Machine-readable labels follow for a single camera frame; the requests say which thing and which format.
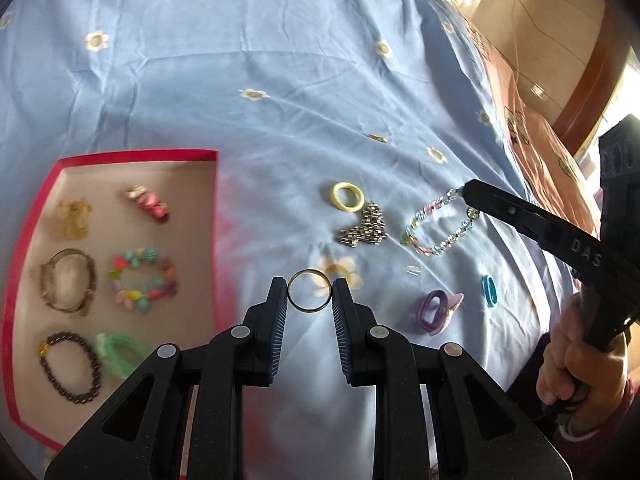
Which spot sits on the person's right forearm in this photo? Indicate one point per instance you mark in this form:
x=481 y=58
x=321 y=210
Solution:
x=600 y=440

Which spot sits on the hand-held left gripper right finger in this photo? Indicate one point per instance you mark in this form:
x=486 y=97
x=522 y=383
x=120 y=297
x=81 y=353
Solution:
x=345 y=325

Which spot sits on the purple hair clip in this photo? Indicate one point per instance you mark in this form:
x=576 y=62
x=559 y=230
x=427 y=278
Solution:
x=435 y=322

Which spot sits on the red hair clip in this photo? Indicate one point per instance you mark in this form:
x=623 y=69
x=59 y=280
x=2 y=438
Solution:
x=150 y=205

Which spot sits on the wooden door frame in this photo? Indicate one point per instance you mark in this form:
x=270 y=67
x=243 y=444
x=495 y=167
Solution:
x=592 y=90

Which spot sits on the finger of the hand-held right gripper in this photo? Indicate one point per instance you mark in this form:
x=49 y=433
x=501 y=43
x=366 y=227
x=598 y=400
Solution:
x=510 y=208

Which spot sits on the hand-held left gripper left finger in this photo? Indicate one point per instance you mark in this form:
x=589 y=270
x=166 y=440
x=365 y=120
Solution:
x=276 y=322

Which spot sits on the green hair clip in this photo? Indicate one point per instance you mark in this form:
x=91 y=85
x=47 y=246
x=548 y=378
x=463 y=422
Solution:
x=117 y=355

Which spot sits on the yellow hair clip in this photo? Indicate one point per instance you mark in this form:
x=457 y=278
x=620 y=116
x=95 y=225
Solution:
x=70 y=220

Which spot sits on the person's right hand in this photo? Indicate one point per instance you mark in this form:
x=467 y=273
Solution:
x=575 y=360

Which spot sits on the red shallow cardboard box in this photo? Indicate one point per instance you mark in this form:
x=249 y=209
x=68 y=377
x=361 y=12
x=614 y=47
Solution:
x=165 y=240

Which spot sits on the small white plastic piece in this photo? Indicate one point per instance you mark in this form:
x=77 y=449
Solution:
x=414 y=271

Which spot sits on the pink printed bed sheet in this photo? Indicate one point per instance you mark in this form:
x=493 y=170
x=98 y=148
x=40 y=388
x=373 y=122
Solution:
x=530 y=150

